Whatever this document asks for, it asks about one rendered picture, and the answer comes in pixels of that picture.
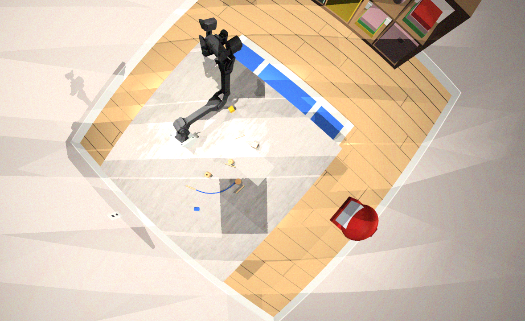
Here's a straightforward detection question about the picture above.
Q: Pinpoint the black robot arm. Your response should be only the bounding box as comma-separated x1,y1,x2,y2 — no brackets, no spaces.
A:
173,29,242,143

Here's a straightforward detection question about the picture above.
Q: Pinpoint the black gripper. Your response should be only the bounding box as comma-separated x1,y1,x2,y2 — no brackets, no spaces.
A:
199,17,222,57

